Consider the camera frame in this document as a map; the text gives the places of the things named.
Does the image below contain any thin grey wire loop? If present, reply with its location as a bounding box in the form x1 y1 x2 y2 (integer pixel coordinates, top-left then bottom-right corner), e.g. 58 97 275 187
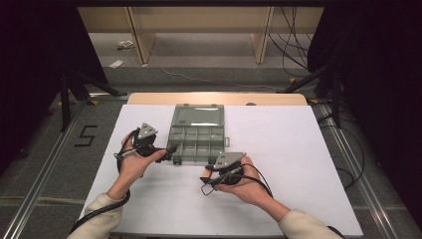
200 172 243 197

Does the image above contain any person's right hand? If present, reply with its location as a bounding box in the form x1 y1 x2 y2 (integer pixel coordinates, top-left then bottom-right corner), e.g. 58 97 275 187
217 156 274 208

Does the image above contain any black curtain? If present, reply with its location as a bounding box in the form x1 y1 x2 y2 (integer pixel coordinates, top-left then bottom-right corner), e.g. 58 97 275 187
0 0 108 173
307 0 422 230

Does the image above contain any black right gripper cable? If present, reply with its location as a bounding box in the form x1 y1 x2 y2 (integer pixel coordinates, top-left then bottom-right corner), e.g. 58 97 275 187
228 163 275 198

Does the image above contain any metal floor rail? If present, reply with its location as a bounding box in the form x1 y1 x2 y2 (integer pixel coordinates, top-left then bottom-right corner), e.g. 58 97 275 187
0 99 87 239
317 103 396 239

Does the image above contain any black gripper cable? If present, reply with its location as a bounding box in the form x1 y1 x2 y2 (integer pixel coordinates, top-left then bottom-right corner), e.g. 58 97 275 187
228 163 275 198
69 127 140 235

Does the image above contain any long wooden desk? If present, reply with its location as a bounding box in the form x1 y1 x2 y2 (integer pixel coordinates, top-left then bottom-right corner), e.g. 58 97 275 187
78 6 325 66

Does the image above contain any thin black floor cable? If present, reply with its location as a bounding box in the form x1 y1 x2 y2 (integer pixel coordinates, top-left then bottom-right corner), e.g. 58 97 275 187
317 109 366 190

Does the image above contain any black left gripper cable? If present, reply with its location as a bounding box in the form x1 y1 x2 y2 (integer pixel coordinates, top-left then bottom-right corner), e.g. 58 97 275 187
69 127 140 235

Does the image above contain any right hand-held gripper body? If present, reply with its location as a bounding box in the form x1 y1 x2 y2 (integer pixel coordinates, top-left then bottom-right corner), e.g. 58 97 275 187
213 151 248 186

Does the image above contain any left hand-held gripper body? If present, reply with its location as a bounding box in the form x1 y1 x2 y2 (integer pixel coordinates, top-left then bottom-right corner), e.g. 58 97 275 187
132 122 164 157

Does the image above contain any black metal stand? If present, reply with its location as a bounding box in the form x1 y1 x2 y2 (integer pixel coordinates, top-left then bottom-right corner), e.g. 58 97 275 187
277 64 342 128
59 71 128 133

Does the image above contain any bundle of black cables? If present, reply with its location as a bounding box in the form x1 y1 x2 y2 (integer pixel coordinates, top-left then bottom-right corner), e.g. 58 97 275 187
268 6 319 79

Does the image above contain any person's left hand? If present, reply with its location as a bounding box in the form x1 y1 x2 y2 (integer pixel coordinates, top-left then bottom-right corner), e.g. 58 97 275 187
113 132 168 193

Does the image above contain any light wooden table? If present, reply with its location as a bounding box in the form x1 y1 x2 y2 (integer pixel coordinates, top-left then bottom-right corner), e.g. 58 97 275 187
126 93 309 108

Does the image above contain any grey transparent compartment box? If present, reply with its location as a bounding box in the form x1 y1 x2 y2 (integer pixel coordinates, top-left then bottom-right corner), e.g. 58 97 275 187
165 104 231 166

